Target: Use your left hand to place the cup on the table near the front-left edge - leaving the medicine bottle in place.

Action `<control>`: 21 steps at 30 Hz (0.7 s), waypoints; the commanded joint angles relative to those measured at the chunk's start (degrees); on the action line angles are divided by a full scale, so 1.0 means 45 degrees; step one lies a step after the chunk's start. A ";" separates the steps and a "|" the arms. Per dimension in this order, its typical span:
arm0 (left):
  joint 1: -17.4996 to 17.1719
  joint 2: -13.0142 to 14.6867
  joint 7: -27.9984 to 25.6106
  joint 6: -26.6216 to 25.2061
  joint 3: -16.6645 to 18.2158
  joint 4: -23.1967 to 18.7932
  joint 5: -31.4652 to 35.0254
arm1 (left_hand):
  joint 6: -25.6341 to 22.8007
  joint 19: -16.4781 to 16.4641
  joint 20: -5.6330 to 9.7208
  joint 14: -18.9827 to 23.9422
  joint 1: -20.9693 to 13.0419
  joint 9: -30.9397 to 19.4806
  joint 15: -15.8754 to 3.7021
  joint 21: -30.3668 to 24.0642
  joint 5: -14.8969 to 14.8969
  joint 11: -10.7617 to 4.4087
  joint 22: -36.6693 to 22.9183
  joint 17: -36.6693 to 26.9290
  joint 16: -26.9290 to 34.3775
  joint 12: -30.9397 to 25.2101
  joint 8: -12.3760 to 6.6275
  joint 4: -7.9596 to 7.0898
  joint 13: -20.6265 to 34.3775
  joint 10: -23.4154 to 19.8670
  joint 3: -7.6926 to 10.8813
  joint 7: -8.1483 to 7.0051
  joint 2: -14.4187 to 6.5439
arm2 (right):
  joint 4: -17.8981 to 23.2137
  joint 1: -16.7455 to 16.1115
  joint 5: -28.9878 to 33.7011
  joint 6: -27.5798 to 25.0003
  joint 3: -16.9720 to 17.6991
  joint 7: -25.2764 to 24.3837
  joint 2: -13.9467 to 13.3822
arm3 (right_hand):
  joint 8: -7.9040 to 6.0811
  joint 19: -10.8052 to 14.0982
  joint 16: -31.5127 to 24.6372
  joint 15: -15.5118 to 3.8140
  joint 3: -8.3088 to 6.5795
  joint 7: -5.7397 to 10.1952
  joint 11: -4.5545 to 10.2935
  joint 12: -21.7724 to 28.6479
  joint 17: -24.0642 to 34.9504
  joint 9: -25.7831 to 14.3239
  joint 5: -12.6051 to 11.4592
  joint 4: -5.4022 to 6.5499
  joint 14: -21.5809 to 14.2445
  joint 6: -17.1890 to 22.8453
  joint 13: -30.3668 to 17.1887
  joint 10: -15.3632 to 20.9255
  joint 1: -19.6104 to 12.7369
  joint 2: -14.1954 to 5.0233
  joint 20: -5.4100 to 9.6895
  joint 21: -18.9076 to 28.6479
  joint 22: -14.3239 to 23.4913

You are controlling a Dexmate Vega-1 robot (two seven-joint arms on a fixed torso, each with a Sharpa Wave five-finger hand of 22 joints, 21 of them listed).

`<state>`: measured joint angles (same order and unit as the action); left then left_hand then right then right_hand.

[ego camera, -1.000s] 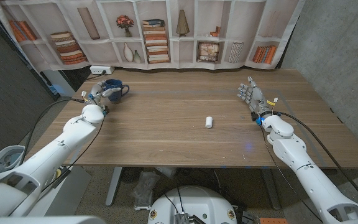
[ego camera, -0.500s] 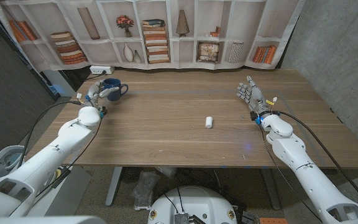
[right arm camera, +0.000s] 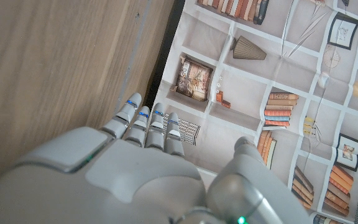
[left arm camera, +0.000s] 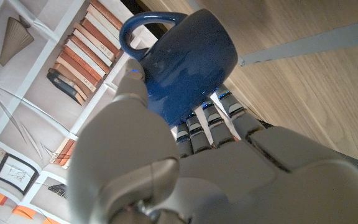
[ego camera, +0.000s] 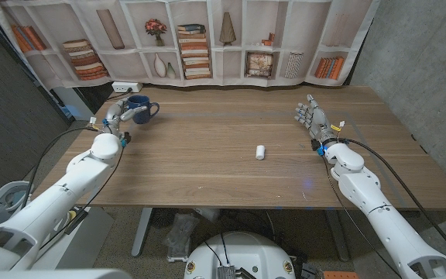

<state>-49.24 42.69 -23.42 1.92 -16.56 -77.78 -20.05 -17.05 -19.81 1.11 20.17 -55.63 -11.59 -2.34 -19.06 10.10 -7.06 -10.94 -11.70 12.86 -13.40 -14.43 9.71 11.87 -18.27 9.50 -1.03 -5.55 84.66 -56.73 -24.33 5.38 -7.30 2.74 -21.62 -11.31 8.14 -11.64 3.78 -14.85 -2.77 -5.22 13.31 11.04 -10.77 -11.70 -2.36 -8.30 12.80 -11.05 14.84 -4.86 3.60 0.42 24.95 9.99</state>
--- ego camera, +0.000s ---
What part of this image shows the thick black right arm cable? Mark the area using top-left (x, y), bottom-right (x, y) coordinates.
top-left (339, 136), bottom-right (446, 267)

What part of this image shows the yellow and black pad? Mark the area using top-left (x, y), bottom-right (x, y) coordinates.
top-left (63, 206), bottom-right (89, 235)

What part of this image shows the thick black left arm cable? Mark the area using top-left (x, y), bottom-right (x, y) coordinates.
top-left (20, 126), bottom-right (102, 210)

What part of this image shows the white power strip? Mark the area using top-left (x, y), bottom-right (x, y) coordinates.
top-left (111, 81), bottom-right (144, 94)

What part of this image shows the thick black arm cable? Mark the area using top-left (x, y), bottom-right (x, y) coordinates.
top-left (339, 136), bottom-right (446, 267)
top-left (20, 126), bottom-right (102, 210)

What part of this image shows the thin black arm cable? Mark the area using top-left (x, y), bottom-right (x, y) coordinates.
top-left (39, 147), bottom-right (125, 250)
top-left (321, 153), bottom-right (403, 278)

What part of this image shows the black power strip cord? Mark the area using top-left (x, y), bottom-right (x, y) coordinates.
top-left (106, 88), bottom-right (134, 102)

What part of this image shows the dark blue ceramic mug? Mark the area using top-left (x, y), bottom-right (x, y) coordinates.
top-left (125, 95), bottom-right (160, 125)

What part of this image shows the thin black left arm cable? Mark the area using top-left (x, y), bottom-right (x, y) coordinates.
top-left (39, 147), bottom-right (125, 250)

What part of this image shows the white robot torso base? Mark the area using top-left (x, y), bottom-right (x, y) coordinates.
top-left (184, 231), bottom-right (297, 279)

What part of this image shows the white cabinet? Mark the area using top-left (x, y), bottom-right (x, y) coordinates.
top-left (50, 85), bottom-right (95, 122)

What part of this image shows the orange box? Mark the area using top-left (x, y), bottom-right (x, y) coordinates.
top-left (323, 270), bottom-right (360, 279)

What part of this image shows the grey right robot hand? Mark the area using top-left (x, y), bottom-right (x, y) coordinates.
top-left (294, 94), bottom-right (341, 146)

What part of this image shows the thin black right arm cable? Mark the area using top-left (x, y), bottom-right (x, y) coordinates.
top-left (321, 153), bottom-right (403, 278)

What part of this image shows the clear plastic bag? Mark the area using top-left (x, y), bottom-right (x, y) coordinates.
top-left (163, 212), bottom-right (201, 263)

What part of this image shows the grey metal table leg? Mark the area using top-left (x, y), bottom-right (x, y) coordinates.
top-left (325, 211), bottom-right (350, 263)
top-left (131, 208), bottom-right (153, 258)

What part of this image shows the white grey chair base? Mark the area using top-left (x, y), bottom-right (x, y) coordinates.
top-left (0, 180), bottom-right (35, 213)

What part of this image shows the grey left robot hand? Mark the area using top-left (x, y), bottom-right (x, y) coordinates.
top-left (102, 98), bottom-right (149, 136)

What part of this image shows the white floor board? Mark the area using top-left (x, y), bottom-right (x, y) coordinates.
top-left (33, 207), bottom-right (115, 271)

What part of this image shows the printed bookshelf backdrop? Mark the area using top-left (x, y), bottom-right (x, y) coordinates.
top-left (0, 0), bottom-right (381, 91)

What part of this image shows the black round fan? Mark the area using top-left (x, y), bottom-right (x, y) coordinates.
top-left (151, 208), bottom-right (180, 229)

